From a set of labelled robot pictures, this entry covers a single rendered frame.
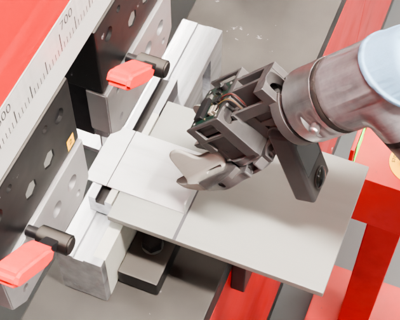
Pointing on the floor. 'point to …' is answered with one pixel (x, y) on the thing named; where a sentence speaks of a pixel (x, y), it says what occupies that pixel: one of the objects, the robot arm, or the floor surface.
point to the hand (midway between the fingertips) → (199, 164)
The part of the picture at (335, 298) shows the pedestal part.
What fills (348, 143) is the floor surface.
